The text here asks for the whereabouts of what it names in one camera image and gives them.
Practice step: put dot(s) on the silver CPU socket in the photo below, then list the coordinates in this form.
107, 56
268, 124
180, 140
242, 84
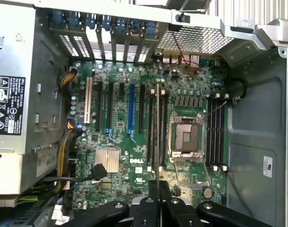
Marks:
186, 137

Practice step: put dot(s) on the blue expansion slot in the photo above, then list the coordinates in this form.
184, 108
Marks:
131, 106

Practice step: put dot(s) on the metal socket cover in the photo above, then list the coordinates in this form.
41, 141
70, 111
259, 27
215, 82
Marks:
189, 159

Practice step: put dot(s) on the thin metal locking lever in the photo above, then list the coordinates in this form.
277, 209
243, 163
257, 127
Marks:
213, 109

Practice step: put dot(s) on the silver coin battery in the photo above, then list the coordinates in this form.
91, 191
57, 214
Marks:
207, 193

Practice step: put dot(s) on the short black expansion slot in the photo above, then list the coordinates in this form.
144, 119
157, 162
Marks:
121, 89

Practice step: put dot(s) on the open grey PC case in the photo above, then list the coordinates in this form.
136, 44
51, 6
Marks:
253, 113

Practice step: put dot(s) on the blue card retention clip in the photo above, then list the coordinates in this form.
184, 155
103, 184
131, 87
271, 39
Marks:
90, 22
150, 26
136, 26
106, 24
58, 20
122, 26
75, 22

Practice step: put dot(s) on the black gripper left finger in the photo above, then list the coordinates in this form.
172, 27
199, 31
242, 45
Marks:
146, 212

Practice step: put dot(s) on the white expansion slot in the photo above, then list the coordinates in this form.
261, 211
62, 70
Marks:
88, 99

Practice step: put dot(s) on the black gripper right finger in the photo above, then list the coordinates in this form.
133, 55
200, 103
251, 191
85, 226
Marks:
177, 212

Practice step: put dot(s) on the long black expansion slot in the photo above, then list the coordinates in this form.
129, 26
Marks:
99, 106
142, 106
109, 106

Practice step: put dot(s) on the green Dell motherboard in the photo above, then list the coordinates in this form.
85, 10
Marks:
144, 146

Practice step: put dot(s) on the black RAM slot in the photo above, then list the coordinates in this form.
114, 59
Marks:
213, 137
209, 137
150, 130
154, 130
166, 130
218, 137
223, 137
161, 130

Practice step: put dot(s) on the silver finned heat sink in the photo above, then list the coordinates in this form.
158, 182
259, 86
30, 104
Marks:
110, 160

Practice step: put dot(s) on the grey power supply unit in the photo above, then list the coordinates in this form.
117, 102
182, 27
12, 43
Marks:
13, 47

